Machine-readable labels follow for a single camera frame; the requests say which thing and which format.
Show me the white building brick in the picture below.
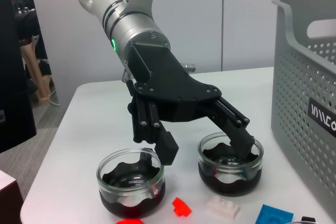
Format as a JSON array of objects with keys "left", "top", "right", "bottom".
[{"left": 206, "top": 195, "right": 242, "bottom": 221}]

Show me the wooden chair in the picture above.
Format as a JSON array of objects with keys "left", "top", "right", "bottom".
[{"left": 19, "top": 35, "right": 55, "bottom": 103}]

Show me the grey perforated storage bin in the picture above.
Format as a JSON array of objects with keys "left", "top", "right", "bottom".
[{"left": 270, "top": 0, "right": 336, "bottom": 183}]

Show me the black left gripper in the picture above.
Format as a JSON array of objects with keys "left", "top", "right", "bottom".
[{"left": 125, "top": 41, "right": 223, "bottom": 167}]

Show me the glass teacup with black sleeve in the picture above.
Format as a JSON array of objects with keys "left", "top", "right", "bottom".
[
  {"left": 197, "top": 132, "right": 264, "bottom": 198},
  {"left": 290, "top": 215, "right": 317, "bottom": 224},
  {"left": 96, "top": 147, "right": 166, "bottom": 219}
]

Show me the small red building brick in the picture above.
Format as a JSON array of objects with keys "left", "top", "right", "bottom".
[{"left": 172, "top": 196, "right": 194, "bottom": 218}]

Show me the left gripper silver plug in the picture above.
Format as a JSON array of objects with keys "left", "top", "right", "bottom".
[{"left": 183, "top": 62, "right": 197, "bottom": 73}]

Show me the white floor cable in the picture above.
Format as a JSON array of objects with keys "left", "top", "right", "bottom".
[{"left": 48, "top": 89, "right": 60, "bottom": 107}]

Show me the blue square building brick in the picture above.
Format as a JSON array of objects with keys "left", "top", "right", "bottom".
[{"left": 256, "top": 204, "right": 295, "bottom": 224}]

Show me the large red building brick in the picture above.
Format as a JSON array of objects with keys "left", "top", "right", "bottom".
[{"left": 115, "top": 217, "right": 144, "bottom": 224}]

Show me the left gripper grey cable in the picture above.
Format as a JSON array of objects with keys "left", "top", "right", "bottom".
[{"left": 121, "top": 68, "right": 132, "bottom": 84}]

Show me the black cabinet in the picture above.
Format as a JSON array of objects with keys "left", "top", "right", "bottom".
[{"left": 0, "top": 0, "right": 37, "bottom": 154}]

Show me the dark red white box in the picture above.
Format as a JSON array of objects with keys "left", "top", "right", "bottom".
[{"left": 0, "top": 169, "right": 27, "bottom": 224}]

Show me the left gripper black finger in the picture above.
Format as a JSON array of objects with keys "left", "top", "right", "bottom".
[{"left": 206, "top": 97, "right": 257, "bottom": 162}]

